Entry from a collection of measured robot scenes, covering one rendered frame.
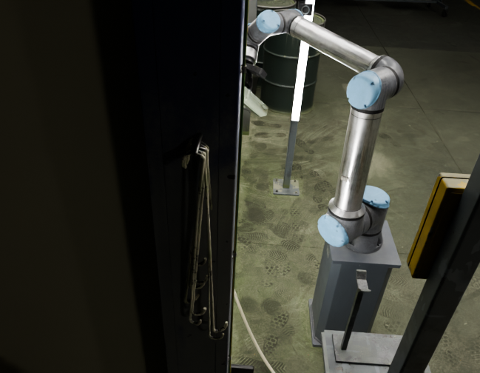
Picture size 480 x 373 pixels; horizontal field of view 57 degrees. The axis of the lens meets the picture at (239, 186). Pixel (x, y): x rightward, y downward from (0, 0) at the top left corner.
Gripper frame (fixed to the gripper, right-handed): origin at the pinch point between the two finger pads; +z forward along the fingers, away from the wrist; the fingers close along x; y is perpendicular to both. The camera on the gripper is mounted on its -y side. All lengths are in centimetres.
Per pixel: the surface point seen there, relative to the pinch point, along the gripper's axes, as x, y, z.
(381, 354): -24, -56, 88
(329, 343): -17, -41, 88
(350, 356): -18, -48, 91
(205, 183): 66, -49, 65
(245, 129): -166, 125, -89
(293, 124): -115, 44, -55
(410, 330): 10, -73, 83
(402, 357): 5, -70, 89
